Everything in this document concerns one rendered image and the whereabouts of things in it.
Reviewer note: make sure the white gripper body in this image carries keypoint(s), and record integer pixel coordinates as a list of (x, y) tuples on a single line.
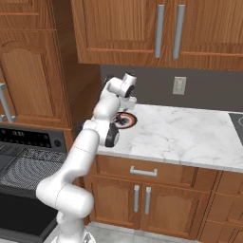
[(129, 103)]

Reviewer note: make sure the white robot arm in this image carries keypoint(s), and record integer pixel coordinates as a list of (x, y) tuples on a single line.
[(71, 164)]

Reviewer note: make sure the black and red patterned plate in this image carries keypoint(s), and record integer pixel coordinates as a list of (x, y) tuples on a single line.
[(129, 120)]

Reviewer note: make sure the black oven knob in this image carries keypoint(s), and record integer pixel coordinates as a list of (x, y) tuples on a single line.
[(57, 143)]

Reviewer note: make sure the black and grey oven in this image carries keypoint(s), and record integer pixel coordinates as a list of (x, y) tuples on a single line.
[(28, 137)]

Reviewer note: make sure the black oven door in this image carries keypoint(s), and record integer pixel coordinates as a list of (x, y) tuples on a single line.
[(19, 215)]

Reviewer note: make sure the wide wooden drawer front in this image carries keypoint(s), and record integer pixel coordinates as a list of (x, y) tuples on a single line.
[(174, 172)]

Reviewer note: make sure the wooden base cupboard door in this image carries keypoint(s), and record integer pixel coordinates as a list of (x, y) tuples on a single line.
[(114, 202), (174, 210)]

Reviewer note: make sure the tall arched wooden cupboard door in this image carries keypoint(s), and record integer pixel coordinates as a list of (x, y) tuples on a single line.
[(28, 79)]

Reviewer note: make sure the black hob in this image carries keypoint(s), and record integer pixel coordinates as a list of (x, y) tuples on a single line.
[(238, 126)]

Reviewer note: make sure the narrow wooden drawer front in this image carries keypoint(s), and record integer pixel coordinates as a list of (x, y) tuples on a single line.
[(226, 209), (221, 232), (232, 183)]

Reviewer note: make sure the small wooden cupboard door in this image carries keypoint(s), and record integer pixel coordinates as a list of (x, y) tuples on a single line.
[(22, 12)]

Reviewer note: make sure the white wall socket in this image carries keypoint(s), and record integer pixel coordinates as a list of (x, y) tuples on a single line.
[(179, 85)]

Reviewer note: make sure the wooden wall cupboard door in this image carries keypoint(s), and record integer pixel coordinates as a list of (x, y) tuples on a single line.
[(117, 28), (215, 28)]

